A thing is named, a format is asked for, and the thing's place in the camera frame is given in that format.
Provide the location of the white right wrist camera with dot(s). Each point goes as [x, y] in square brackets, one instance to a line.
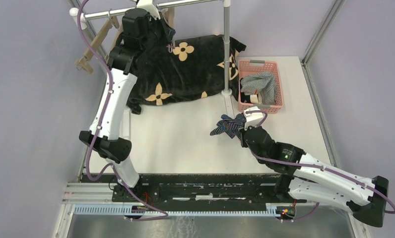
[252, 118]

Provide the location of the black floral blanket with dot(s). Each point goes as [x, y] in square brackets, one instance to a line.
[193, 70]

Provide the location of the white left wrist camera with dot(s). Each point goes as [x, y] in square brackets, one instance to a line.
[150, 7]

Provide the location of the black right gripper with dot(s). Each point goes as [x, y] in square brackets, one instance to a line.
[243, 143]

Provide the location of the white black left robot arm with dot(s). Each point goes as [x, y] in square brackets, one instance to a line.
[144, 28]

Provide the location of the beige hanger with navy underwear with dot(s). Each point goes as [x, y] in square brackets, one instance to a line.
[169, 15]

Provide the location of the grey white striped underwear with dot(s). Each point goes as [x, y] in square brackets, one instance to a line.
[263, 83]

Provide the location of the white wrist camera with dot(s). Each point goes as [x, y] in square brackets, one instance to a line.
[150, 7]
[252, 118]

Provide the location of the navy striped underwear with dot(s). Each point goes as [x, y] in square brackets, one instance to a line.
[230, 126]

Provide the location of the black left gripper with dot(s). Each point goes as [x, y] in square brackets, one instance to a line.
[168, 32]

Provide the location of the pink plastic basket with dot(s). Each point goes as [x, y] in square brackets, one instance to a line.
[252, 66]

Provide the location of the light blue cable duct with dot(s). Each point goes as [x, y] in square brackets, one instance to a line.
[133, 210]

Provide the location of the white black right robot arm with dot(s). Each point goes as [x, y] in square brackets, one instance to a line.
[303, 177]

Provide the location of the empty beige hanger far left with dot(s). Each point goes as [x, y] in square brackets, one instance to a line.
[83, 62]

